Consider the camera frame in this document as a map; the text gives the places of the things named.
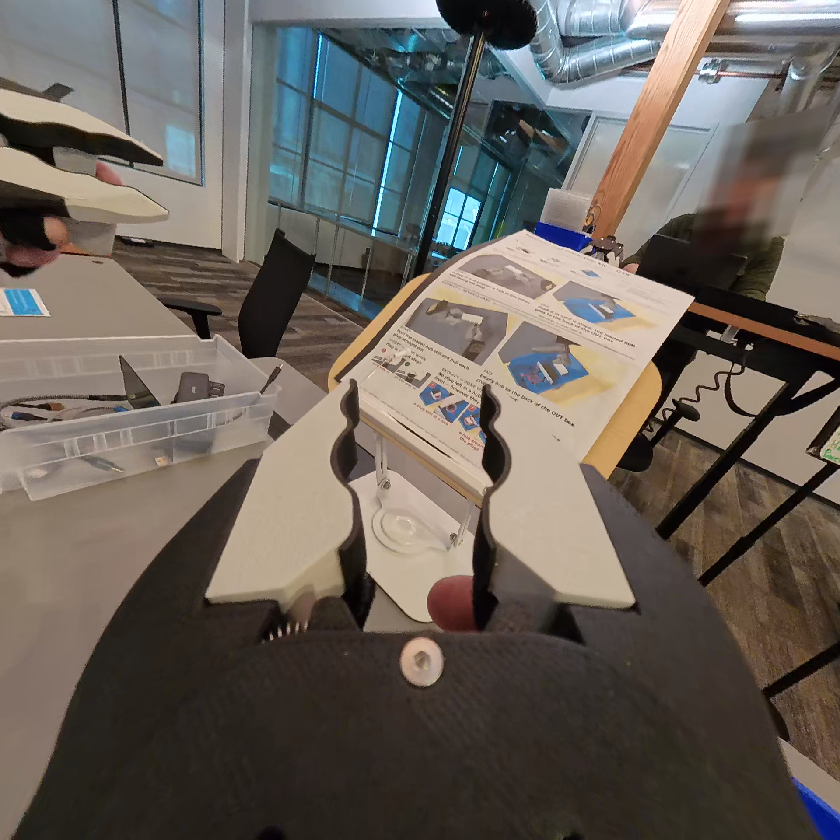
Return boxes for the black office chair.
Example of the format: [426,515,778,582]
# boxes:
[617,402,703,473]
[157,228,317,361]

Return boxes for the cluster of silver pipes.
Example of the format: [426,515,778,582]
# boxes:
[525,0,840,122]

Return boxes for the stack of clear bins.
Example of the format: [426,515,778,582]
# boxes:
[548,187,595,227]

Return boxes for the wooden desk black frame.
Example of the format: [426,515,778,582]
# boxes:
[656,289,840,700]

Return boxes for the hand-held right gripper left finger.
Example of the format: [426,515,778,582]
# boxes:
[205,378,376,632]

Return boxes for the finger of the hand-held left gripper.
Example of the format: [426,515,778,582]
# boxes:
[0,84,165,167]
[0,147,172,226]

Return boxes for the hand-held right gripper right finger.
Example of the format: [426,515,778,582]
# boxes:
[471,384,639,632]

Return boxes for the printed instruction sheet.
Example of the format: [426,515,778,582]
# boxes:
[341,230,695,460]

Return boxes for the wooden post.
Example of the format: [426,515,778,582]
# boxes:
[589,0,731,240]

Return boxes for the blue label card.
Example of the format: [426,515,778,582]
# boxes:
[0,287,51,319]

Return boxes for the black divider panel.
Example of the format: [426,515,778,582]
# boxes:
[118,354,163,411]

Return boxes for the clear plastic bin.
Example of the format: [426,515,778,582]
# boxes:
[0,333,282,503]

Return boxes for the person's right hand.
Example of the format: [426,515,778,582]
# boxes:
[427,576,476,634]

